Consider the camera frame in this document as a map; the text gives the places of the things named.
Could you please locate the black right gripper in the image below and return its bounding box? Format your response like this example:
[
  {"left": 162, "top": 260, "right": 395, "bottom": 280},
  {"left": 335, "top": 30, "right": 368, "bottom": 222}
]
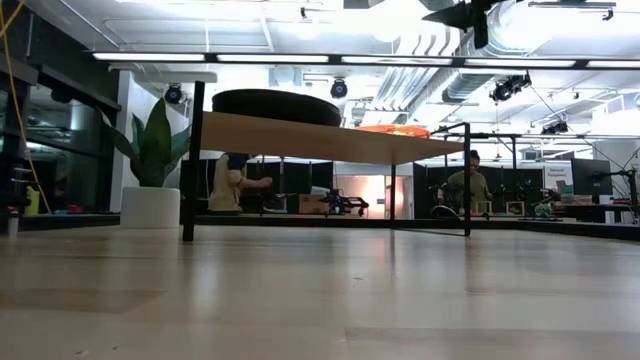
[{"left": 423, "top": 0, "right": 506, "bottom": 50}]

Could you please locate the orange translucent plate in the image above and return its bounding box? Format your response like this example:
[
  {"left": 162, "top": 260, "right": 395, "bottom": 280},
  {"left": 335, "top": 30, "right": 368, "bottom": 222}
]
[
  {"left": 355, "top": 131, "right": 432, "bottom": 140},
  {"left": 356, "top": 127, "right": 431, "bottom": 136},
  {"left": 359, "top": 124, "right": 429, "bottom": 132}
]

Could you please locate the black round plate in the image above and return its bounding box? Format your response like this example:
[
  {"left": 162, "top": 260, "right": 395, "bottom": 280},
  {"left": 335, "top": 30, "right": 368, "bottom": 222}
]
[
  {"left": 212, "top": 106, "right": 343, "bottom": 128},
  {"left": 213, "top": 88, "right": 339, "bottom": 103},
  {"left": 212, "top": 97, "right": 342, "bottom": 114}
]

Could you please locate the black wheeled robot base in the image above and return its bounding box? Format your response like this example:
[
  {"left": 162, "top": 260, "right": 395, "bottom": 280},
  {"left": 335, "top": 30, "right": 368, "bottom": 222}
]
[{"left": 318, "top": 188, "right": 371, "bottom": 218}]

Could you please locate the wooden shelf with black legs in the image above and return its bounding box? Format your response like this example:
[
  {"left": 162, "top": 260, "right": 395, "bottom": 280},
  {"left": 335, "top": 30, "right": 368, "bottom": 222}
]
[{"left": 182, "top": 80, "right": 474, "bottom": 244}]

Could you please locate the black overhead light bar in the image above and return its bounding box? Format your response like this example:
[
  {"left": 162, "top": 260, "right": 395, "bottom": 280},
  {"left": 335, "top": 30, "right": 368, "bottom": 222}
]
[{"left": 84, "top": 49, "right": 640, "bottom": 71}]

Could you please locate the person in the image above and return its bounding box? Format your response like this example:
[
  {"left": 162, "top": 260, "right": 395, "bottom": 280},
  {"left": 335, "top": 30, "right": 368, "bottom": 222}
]
[
  {"left": 207, "top": 151, "right": 274, "bottom": 214},
  {"left": 438, "top": 149, "right": 494, "bottom": 217}
]

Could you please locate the white printed sign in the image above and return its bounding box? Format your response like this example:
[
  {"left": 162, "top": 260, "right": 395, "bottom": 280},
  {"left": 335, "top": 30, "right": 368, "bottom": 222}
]
[{"left": 544, "top": 164, "right": 574, "bottom": 194}]

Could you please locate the black computer monitor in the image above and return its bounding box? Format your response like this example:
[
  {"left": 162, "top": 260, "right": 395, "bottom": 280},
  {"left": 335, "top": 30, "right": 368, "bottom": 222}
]
[{"left": 570, "top": 157, "right": 614, "bottom": 197}]

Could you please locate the brown cardboard box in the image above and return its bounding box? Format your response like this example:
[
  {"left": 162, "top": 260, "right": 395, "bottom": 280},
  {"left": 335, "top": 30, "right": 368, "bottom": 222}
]
[{"left": 298, "top": 193, "right": 332, "bottom": 216}]

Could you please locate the green artificial plant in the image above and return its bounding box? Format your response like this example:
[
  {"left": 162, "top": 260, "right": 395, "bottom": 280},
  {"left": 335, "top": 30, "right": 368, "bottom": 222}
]
[{"left": 101, "top": 97, "right": 194, "bottom": 190}]

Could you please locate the white plant pot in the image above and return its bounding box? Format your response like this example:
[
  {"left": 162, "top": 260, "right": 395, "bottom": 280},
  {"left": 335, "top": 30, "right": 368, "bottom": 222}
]
[{"left": 119, "top": 186, "right": 182, "bottom": 230}]

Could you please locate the silver ventilation duct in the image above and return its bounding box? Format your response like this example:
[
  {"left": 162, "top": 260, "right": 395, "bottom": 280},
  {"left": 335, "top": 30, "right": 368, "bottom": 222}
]
[{"left": 369, "top": 0, "right": 532, "bottom": 119}]

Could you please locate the black metal table frame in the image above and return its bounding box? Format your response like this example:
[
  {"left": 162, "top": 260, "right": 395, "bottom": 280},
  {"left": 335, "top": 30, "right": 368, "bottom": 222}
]
[{"left": 18, "top": 213, "right": 640, "bottom": 241}]

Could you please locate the yellow cable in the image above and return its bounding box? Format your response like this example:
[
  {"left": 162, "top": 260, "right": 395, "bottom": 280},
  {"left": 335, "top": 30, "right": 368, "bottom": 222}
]
[{"left": 0, "top": 0, "right": 52, "bottom": 215}]

